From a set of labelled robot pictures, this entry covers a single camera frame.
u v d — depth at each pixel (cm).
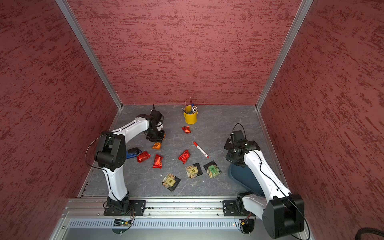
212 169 87
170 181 83
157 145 92
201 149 95
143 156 89
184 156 90
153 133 82
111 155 52
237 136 65
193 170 87
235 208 73
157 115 81
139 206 74
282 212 39
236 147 58
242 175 76
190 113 103
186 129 102
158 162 87
